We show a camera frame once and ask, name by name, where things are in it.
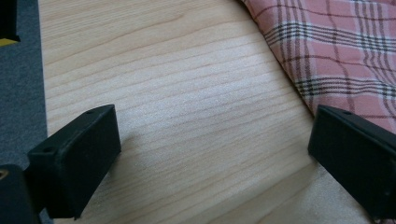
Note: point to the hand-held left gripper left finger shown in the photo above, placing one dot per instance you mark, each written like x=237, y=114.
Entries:
x=74, y=161

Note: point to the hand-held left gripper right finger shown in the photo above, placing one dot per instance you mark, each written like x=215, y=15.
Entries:
x=355, y=158

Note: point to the black yellow-striped stand base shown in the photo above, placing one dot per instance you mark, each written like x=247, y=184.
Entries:
x=7, y=21

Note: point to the red plaid short-sleeved shirt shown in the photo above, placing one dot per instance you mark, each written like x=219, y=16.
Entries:
x=336, y=46

